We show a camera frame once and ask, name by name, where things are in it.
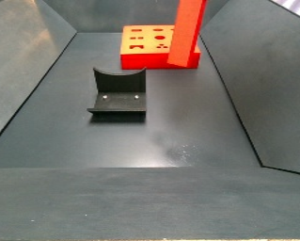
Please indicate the red arch foam block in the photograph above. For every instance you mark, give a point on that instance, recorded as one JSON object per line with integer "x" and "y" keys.
{"x": 186, "y": 31}

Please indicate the black curved fixture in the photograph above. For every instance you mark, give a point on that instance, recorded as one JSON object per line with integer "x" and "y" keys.
{"x": 120, "y": 92}

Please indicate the orange foam shape board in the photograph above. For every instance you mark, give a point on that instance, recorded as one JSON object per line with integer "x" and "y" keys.
{"x": 144, "y": 47}

